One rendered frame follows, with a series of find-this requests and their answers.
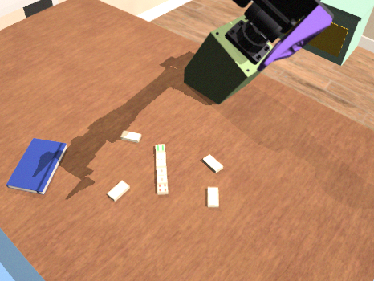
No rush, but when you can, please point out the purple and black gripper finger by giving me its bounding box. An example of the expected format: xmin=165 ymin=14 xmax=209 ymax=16
xmin=257 ymin=6 xmax=332 ymax=71

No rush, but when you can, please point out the blue notebook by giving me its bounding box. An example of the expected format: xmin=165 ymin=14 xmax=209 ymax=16
xmin=6 ymin=138 xmax=67 ymax=194

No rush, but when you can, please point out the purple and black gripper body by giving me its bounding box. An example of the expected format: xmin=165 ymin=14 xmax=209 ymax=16
xmin=232 ymin=0 xmax=334 ymax=34

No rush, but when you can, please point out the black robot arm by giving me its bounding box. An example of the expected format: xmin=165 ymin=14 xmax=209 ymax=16
xmin=225 ymin=2 xmax=282 ymax=65

